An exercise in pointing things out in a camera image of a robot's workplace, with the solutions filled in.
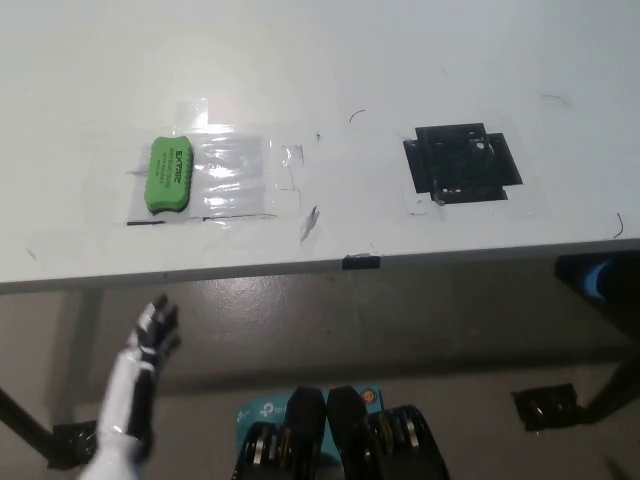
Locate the torn clear tape scrap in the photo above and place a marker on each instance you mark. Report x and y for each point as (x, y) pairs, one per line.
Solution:
(310, 225)

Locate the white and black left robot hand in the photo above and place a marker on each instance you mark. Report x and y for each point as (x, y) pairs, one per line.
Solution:
(125, 395)

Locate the large clear tape sheet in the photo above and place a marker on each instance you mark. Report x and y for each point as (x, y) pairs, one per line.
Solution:
(230, 170)

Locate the black floor tape patch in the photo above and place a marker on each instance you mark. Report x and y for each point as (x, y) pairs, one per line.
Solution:
(72, 447)
(545, 405)

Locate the black desk leg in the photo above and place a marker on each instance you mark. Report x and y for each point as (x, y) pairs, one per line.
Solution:
(22, 417)
(617, 390)

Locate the teal router box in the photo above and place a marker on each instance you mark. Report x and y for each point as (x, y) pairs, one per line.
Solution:
(260, 410)

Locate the black tape square patch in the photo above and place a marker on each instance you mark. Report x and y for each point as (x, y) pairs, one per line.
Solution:
(425, 165)

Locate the short black tape piece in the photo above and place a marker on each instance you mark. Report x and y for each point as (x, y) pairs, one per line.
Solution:
(361, 262)

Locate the green whiteboard eraser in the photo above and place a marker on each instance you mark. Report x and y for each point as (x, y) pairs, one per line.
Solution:
(165, 175)

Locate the black object with blue part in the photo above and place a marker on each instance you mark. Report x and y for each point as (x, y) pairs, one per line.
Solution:
(575, 275)

